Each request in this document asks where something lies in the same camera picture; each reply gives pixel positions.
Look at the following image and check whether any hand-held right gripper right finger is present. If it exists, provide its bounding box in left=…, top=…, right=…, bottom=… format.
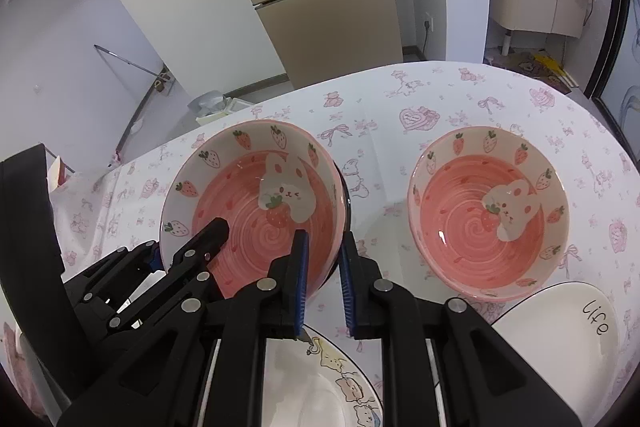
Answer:
left=339, top=232, right=586, bottom=427

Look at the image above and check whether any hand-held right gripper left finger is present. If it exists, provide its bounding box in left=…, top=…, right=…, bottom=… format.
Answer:
left=57, top=229, right=311, bottom=427

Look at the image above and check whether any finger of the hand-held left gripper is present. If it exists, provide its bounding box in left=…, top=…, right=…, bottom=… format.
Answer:
left=106, top=217, right=231, bottom=335
left=62, top=242, right=165, bottom=309

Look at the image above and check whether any pink strawberry rabbit bowl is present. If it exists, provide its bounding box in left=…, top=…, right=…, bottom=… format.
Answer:
left=160, top=119, right=348, bottom=303
left=406, top=126, right=571, bottom=300

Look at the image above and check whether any white cartoon cat plate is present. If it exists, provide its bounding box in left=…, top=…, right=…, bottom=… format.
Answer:
left=260, top=324, right=386, bottom=427

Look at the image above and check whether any white plate with black lettering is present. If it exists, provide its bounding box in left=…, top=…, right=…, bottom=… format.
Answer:
left=487, top=281, right=621, bottom=427

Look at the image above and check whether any red and white carton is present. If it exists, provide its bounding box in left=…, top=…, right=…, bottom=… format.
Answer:
left=47, top=155, right=76, bottom=192

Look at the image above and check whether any white box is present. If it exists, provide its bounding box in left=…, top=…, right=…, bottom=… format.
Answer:
left=196, top=97, right=251, bottom=126

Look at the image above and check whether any grey plastic bag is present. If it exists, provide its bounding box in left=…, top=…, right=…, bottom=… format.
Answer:
left=187, top=89, right=226, bottom=115

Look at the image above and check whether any metal pole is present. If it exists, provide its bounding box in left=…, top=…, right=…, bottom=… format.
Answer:
left=94, top=44, right=172, bottom=155

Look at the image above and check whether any patterned doormat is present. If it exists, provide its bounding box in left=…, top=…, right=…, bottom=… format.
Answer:
left=515, top=51, right=581, bottom=95

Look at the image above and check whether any small yellow object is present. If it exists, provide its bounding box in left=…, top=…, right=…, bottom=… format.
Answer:
left=534, top=53, right=563, bottom=72

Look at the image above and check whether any marbled glass door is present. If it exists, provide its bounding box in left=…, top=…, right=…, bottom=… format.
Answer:
left=600, top=0, right=640, bottom=148

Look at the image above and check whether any black door frame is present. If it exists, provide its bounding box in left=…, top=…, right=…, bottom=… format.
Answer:
left=585, top=0, right=636, bottom=100

